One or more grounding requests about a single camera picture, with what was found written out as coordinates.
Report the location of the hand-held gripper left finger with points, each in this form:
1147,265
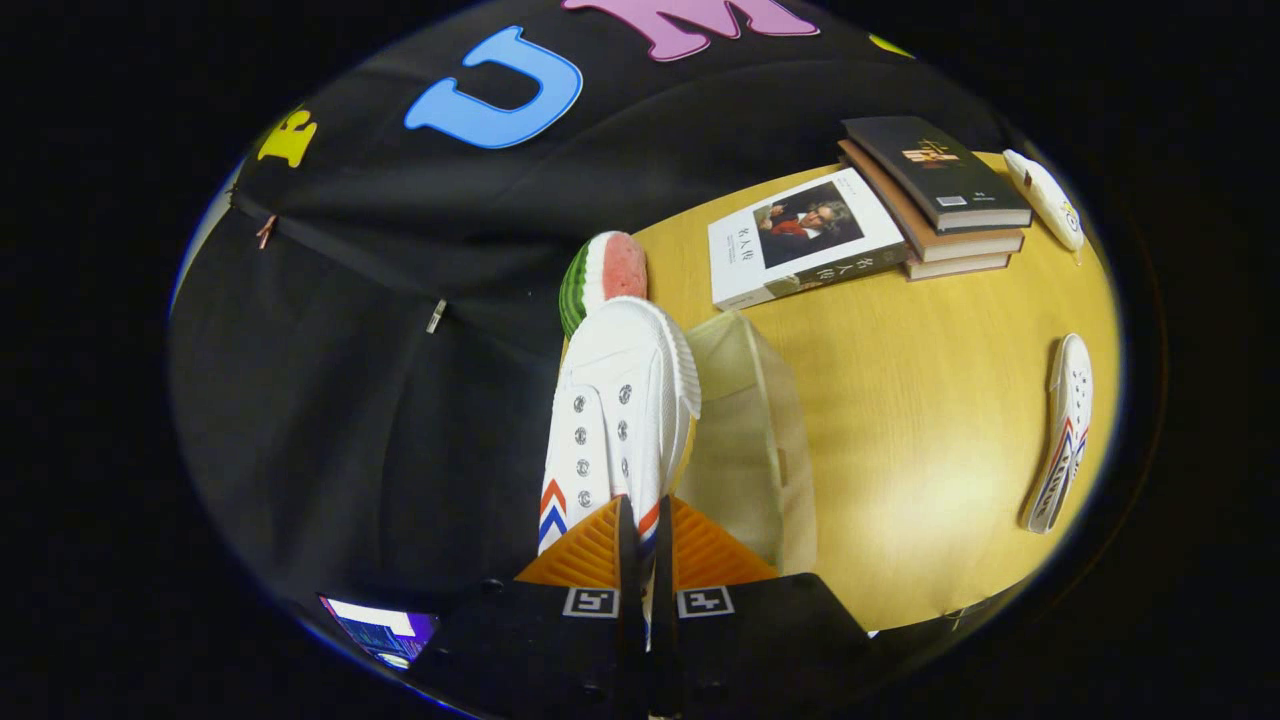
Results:
550,650

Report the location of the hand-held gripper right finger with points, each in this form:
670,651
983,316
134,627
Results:
760,650

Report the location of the beige fabric storage box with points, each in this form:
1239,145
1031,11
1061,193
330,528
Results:
745,450

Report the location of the white striped canvas shoe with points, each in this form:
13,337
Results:
620,370
1070,400

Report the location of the lit computer screen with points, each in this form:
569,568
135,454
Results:
385,630

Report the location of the black backdrop cloth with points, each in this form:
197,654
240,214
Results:
350,400

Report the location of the silver clip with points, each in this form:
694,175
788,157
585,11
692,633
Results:
436,316

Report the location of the watermelon slice plush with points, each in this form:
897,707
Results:
600,275

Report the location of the white portrait cover book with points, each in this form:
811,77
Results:
740,255

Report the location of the thin brown cover book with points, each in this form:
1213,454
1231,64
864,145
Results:
960,268

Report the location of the thick brown cover book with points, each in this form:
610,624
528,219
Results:
960,247

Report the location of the pink clip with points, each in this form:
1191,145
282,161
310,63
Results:
266,232

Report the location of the white plush toy with eyes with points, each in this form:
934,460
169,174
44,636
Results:
1045,195

